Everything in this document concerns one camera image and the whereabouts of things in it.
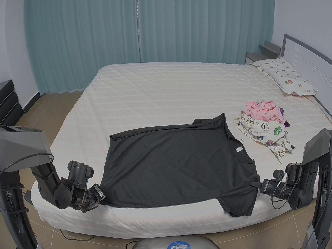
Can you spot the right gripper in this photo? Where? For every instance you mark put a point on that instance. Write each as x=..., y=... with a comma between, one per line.
x=269, y=187

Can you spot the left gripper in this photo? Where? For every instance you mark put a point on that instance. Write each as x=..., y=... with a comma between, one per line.
x=98, y=194

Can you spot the black T-shirt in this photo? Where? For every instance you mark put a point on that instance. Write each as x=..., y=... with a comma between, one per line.
x=168, y=170

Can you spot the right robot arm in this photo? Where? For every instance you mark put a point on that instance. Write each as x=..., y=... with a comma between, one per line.
x=319, y=149

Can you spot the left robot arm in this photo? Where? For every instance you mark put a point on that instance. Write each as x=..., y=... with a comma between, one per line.
x=23, y=146

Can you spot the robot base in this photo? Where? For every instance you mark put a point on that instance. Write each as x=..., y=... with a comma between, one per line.
x=160, y=242

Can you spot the bed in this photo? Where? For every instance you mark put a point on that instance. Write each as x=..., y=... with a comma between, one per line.
x=168, y=92

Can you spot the white printed garment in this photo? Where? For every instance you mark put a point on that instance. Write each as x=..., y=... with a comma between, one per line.
x=262, y=131

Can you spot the pink garment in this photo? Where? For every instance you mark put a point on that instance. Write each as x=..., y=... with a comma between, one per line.
x=262, y=111

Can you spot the purple garment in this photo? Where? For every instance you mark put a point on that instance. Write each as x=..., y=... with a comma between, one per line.
x=282, y=111

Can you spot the white printed pillow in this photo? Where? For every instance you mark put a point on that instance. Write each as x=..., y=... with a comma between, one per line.
x=285, y=76

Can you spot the black chest of drawers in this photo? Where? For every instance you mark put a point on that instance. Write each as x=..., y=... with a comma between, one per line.
x=9, y=102

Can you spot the grey bedside table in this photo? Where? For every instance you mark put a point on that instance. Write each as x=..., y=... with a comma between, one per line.
x=253, y=57

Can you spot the blue-green curtain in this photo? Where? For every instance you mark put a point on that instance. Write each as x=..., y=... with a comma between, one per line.
x=77, y=35
x=207, y=22

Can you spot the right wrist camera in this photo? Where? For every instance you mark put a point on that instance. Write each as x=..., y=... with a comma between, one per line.
x=279, y=175

